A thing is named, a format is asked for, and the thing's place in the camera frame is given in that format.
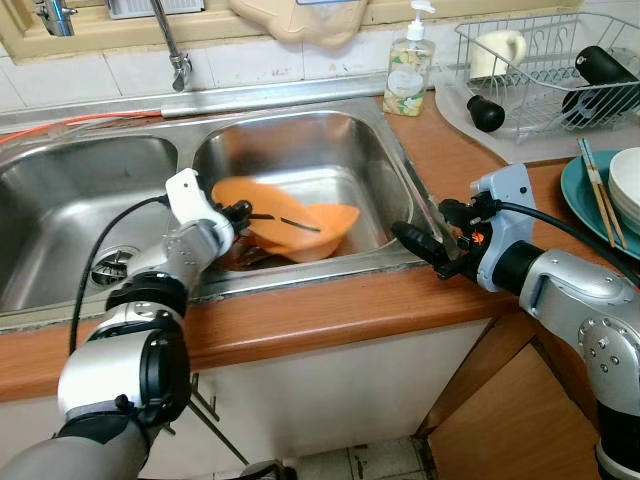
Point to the stainless steel double sink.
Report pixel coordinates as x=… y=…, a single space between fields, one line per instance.
x=300 y=150

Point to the grey plastic drain tray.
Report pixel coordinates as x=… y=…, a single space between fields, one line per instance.
x=470 y=145

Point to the silver water tap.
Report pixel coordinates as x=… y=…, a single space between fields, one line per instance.
x=55 y=18

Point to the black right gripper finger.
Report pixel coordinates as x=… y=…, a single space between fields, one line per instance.
x=432 y=260
x=415 y=237

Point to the white ceramic bowl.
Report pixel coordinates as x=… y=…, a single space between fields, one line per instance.
x=625 y=190

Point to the chrome sink faucet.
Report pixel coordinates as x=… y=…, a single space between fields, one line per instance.
x=172 y=45

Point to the round sink drain strainer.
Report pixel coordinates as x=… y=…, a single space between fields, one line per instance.
x=110 y=268

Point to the teal plate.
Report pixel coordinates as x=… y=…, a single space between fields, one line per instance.
x=585 y=215

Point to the black insulated bottle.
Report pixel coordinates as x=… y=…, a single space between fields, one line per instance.
x=600 y=75

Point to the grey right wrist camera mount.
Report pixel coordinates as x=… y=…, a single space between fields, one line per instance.
x=505 y=190

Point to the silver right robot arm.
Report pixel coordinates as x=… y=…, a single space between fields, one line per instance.
x=580 y=300

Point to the white cabinet door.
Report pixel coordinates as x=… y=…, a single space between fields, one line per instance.
x=350 y=390

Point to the wooden chopstick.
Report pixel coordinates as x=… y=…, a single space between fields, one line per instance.
x=597 y=195
x=607 y=192

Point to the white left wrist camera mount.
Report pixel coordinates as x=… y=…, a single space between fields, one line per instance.
x=190 y=195

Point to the beige window frame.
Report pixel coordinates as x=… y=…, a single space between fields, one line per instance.
x=100 y=40

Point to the white ribbed filter box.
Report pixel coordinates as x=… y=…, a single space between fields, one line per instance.
x=135 y=8

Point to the soap dispenser bottle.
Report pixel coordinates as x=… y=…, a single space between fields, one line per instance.
x=408 y=75

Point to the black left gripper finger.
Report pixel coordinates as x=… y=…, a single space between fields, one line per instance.
x=285 y=222

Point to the brown wooden cabinet door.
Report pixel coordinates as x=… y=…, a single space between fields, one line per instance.
x=520 y=420

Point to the cream ceramic mug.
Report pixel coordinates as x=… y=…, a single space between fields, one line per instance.
x=497 y=55

